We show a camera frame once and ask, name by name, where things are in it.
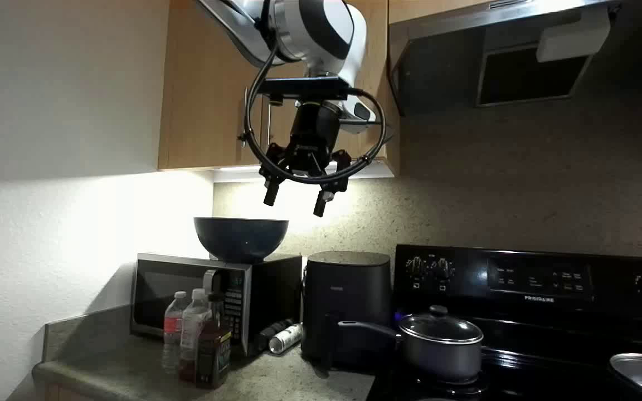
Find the white can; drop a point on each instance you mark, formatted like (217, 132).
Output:
(286, 338)

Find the glass saucepan lid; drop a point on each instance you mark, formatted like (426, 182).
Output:
(439, 326)

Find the grey saucepan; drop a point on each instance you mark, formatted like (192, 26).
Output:
(438, 351)

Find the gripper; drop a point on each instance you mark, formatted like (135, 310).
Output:
(312, 133)

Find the black stove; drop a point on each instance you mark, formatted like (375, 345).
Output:
(527, 334)

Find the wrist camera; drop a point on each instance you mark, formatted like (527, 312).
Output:
(304, 87)

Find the microwave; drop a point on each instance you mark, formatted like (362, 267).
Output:
(232, 295)

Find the wooden wall cabinet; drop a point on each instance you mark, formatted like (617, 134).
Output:
(209, 100)

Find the black can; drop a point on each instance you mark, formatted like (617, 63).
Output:
(274, 329)

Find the black air fryer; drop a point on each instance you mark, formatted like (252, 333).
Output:
(346, 301)

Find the dark sauce bottle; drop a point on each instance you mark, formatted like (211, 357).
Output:
(214, 348)

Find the range hood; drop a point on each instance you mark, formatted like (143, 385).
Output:
(510, 55)

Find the microwave door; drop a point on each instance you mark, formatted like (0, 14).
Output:
(156, 292)

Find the clear water bottle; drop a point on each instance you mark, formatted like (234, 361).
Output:
(193, 334)
(173, 331)

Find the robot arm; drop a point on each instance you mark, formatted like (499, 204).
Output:
(326, 33)

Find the blue bowl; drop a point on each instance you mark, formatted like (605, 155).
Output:
(241, 238)

